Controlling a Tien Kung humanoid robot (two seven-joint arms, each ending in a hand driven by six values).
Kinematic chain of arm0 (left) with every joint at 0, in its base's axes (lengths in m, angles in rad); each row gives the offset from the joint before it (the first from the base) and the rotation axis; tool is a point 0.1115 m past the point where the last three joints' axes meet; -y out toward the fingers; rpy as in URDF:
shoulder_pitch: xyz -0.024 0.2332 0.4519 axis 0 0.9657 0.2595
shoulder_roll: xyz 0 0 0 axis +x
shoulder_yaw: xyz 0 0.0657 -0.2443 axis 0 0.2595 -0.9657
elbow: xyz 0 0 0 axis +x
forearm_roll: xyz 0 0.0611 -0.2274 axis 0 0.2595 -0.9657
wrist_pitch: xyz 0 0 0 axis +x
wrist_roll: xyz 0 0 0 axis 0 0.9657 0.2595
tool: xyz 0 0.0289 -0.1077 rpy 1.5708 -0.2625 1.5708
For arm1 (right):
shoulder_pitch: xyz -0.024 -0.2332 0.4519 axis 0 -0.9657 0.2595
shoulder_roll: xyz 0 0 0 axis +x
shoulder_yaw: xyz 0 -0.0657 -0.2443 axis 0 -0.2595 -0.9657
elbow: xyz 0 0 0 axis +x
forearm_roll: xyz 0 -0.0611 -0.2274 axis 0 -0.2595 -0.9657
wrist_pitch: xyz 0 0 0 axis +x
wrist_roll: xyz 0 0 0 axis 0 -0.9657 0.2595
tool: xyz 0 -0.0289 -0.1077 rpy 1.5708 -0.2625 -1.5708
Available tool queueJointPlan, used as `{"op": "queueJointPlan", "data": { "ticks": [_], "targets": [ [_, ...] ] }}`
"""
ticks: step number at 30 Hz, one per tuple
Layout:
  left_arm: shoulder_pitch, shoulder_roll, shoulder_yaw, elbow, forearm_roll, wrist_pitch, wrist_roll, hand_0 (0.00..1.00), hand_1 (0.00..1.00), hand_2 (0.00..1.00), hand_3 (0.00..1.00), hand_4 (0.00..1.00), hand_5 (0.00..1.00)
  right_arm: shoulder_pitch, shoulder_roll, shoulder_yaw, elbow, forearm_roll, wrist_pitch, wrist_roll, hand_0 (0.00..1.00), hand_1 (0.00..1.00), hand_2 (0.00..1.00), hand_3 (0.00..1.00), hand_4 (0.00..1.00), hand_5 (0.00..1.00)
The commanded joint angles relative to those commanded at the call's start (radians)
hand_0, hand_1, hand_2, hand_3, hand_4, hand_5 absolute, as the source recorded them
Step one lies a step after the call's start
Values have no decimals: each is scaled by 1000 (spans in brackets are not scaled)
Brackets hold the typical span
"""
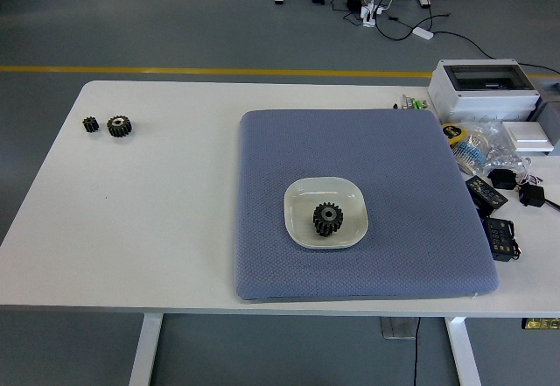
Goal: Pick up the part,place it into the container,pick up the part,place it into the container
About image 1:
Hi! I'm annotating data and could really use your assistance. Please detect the yellow black warning label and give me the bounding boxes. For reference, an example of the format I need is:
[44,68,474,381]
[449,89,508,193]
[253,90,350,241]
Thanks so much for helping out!
[521,317,560,330]

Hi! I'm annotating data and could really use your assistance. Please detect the clear bag of parts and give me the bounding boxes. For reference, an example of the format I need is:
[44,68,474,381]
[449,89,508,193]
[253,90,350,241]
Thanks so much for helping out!
[454,121,533,177]

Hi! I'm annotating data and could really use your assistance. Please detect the white power strip with plugs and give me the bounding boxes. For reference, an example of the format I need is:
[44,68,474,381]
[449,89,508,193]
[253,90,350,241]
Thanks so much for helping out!
[359,4,386,27]

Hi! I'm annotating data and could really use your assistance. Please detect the grey electrical enclosure box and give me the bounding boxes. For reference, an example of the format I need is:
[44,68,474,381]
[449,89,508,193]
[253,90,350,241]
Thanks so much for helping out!
[427,58,543,123]

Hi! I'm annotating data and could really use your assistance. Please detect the grey metal floor plate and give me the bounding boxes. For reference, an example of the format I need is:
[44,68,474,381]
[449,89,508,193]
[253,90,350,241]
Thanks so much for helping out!
[379,316,417,340]

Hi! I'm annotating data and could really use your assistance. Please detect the black controller red digits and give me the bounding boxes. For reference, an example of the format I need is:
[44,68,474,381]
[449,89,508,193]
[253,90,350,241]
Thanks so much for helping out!
[481,215,522,263]

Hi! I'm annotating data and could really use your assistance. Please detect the blue striped parts bundle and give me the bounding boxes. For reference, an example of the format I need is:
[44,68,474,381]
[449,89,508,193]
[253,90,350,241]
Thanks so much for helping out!
[453,137,487,175]

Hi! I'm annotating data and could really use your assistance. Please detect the green white small connectors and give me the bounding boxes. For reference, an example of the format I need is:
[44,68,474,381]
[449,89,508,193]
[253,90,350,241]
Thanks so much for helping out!
[400,94,428,110]

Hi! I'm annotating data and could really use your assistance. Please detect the white table leg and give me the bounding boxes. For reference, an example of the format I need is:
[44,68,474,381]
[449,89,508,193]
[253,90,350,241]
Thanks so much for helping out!
[129,314,164,386]
[444,317,482,386]

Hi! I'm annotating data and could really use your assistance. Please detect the white square plate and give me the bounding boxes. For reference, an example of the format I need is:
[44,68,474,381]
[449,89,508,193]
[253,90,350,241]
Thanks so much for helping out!
[283,176,370,249]

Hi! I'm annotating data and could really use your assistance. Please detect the black flat controller panel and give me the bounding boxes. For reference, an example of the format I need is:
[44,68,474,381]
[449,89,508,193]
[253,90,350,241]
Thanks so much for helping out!
[464,174,509,210]

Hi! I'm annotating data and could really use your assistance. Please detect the yellow black tape measure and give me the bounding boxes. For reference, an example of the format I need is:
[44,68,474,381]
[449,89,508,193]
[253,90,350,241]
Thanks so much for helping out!
[440,122,469,144]

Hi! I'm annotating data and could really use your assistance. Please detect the large black gear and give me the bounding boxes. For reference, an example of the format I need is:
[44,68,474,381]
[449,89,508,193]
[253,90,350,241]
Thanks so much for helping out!
[106,115,134,139]
[311,201,346,238]

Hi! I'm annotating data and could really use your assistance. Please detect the black cable under table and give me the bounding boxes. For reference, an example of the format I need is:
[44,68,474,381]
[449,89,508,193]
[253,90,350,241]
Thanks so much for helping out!
[410,317,422,386]

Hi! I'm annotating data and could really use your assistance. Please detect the grey metal device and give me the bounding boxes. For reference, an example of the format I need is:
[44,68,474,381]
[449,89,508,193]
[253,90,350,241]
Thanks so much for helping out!
[535,82,560,123]

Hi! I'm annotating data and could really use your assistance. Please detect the blue-grey quilted mat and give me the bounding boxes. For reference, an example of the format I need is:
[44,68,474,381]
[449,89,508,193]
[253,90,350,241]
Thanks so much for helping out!
[234,109,501,303]

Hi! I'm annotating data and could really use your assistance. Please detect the white flat switch box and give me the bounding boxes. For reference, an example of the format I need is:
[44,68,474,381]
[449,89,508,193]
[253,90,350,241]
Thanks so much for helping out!
[501,121,555,154]

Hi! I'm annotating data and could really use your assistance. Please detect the red white wire bundle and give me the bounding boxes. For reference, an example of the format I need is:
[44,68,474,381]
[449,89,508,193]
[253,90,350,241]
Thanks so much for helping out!
[518,169,546,186]

